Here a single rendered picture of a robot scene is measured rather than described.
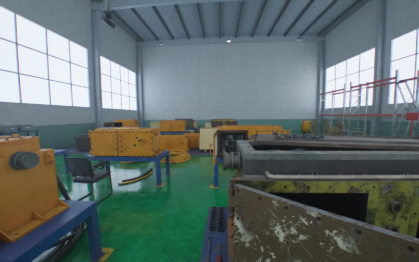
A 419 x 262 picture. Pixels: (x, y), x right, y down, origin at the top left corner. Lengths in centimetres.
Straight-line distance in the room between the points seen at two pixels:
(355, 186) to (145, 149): 350
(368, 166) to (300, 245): 57
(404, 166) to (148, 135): 359
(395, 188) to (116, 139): 409
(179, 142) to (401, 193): 644
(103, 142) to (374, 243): 425
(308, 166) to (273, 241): 40
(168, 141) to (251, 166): 629
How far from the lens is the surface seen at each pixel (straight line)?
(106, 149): 429
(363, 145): 125
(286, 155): 89
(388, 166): 118
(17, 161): 190
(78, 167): 352
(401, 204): 116
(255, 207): 74
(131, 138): 393
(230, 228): 147
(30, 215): 214
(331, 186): 94
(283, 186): 85
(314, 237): 70
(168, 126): 981
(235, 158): 96
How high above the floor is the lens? 153
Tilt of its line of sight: 5 degrees down
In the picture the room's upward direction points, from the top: 1 degrees counter-clockwise
